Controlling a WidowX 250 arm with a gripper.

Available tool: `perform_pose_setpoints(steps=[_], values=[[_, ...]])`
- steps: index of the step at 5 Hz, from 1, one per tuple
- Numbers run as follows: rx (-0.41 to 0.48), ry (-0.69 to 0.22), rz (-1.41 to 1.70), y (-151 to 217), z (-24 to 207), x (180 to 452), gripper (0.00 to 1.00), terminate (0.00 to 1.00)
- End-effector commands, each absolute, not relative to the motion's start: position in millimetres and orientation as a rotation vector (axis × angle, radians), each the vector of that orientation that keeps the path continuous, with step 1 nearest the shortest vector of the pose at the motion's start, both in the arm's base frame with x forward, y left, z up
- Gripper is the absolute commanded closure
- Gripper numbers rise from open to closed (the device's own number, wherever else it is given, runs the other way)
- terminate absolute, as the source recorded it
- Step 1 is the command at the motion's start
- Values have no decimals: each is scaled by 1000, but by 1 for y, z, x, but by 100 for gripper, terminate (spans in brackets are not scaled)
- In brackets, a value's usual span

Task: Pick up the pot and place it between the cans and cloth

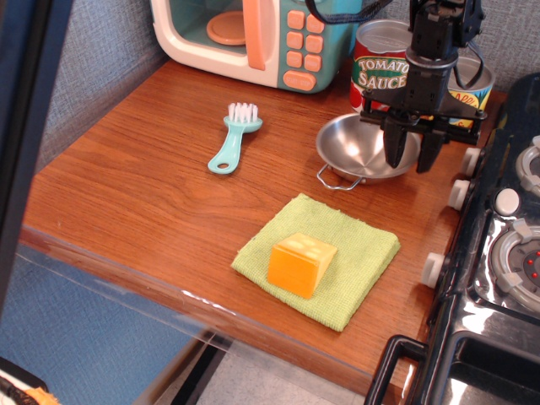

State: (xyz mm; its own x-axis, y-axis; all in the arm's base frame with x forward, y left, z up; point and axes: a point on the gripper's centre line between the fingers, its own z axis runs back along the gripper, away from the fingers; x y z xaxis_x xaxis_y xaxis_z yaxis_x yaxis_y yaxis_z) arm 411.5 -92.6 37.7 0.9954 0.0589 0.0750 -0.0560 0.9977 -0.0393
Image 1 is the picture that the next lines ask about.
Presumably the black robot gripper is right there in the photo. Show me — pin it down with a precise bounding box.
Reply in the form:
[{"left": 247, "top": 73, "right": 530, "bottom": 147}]
[{"left": 360, "top": 57, "right": 486, "bottom": 174}]

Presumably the small steel pot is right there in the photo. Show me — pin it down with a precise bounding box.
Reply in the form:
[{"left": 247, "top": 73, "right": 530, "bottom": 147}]
[{"left": 316, "top": 113, "right": 420, "bottom": 191}]

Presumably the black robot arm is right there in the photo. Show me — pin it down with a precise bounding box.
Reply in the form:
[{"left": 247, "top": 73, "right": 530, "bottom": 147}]
[{"left": 361, "top": 1, "right": 487, "bottom": 173}]

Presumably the green cloth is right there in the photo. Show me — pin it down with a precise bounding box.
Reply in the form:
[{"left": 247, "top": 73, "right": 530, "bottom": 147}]
[{"left": 232, "top": 194, "right": 401, "bottom": 332}]

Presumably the pineapple slices can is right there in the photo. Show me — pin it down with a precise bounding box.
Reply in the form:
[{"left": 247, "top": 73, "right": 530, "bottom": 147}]
[{"left": 448, "top": 57, "right": 495, "bottom": 110}]

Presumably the tomato sauce can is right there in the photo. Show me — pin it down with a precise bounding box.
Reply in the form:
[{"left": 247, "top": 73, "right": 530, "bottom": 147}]
[{"left": 349, "top": 19, "right": 412, "bottom": 111}]

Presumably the toy microwave oven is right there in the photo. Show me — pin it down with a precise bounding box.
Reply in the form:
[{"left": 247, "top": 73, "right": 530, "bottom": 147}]
[{"left": 150, "top": 0, "right": 358, "bottom": 94}]

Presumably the teal dish brush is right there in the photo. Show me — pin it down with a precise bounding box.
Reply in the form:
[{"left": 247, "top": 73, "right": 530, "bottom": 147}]
[{"left": 208, "top": 102, "right": 262, "bottom": 175}]

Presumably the yellow cheese block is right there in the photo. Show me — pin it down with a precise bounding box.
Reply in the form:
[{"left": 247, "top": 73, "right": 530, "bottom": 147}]
[{"left": 267, "top": 233, "right": 338, "bottom": 299}]

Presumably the black toy stove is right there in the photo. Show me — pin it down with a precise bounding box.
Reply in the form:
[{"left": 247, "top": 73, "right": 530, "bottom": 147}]
[{"left": 365, "top": 73, "right": 539, "bottom": 404}]

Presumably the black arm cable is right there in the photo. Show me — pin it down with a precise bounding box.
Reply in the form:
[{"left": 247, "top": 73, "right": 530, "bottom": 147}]
[{"left": 453, "top": 40, "right": 486, "bottom": 91}]

